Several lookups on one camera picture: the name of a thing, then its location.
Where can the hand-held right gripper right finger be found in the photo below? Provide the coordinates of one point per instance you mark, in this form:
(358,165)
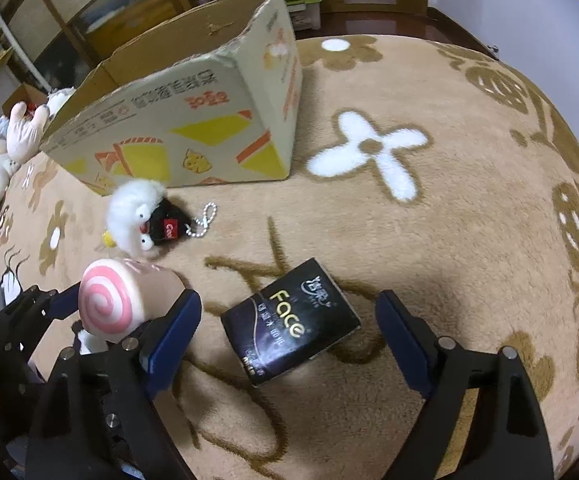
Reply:
(404,345)

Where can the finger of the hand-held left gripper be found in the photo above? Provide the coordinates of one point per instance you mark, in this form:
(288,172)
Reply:
(62,305)

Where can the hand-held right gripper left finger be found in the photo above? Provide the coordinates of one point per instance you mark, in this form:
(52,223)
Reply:
(172,345)

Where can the pink swirl roll squishy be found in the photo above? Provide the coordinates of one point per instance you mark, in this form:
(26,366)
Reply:
(114,300)

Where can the dark tissue pack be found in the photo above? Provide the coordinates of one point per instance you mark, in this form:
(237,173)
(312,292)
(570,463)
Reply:
(289,320)

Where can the white black plush toy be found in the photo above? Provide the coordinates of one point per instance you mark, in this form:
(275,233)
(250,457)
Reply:
(88,342)

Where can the brown flower printed blanket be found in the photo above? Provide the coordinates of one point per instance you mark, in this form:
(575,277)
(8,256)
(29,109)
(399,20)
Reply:
(419,240)

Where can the pink white plush toy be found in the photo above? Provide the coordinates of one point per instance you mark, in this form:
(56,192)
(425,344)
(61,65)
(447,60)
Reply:
(25,130)

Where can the white fluffy plush toy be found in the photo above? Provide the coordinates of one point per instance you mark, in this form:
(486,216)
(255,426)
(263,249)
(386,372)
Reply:
(62,100)

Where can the tall open cardboard box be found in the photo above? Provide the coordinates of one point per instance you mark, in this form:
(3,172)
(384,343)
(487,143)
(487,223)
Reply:
(24,97)

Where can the wooden sliding-door wardrobe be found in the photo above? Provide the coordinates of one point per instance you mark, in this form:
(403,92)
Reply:
(94,5)

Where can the clear plastic storage bin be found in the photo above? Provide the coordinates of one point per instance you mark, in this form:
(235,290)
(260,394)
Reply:
(304,2)

